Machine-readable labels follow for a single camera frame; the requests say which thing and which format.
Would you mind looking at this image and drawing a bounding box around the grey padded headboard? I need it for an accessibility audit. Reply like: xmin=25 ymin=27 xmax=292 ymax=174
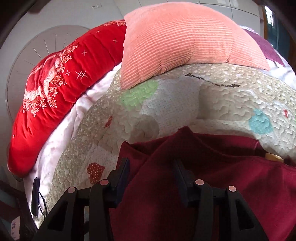
xmin=5 ymin=24 xmax=90 ymax=123

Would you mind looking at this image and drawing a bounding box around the purple fleece blanket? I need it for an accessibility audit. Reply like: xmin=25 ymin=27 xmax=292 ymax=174
xmin=245 ymin=29 xmax=286 ymax=66

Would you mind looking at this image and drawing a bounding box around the quilted patchwork bedspread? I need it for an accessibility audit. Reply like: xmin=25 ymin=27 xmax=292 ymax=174
xmin=38 ymin=62 xmax=296 ymax=230

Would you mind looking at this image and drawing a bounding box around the dark wooden nightstand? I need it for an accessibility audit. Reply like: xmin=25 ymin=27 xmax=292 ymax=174
xmin=0 ymin=183 xmax=38 ymax=241

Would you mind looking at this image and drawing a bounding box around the white fleece sheet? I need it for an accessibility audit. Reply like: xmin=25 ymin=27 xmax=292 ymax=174
xmin=23 ymin=62 xmax=123 ymax=224

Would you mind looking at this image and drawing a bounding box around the red floral quilt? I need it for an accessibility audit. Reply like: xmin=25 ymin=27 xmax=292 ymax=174
xmin=7 ymin=20 xmax=127 ymax=179

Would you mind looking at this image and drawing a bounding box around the black controller with cable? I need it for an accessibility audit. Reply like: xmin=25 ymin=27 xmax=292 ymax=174
xmin=32 ymin=177 xmax=48 ymax=218

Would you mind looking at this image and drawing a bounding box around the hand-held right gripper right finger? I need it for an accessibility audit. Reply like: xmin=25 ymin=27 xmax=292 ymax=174
xmin=171 ymin=159 xmax=269 ymax=241

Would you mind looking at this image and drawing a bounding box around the blue sliding door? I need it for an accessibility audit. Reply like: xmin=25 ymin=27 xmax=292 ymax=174
xmin=262 ymin=5 xmax=289 ymax=61

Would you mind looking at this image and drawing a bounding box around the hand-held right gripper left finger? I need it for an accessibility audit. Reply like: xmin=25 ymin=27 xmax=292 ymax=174
xmin=32 ymin=158 xmax=130 ymax=241

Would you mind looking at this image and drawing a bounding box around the maroon knit sweater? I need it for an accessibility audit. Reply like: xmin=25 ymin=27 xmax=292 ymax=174
xmin=109 ymin=126 xmax=296 ymax=241

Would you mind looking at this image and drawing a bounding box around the pink ribbed pillow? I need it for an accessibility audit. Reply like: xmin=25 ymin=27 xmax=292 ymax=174
xmin=120 ymin=2 xmax=271 ymax=90

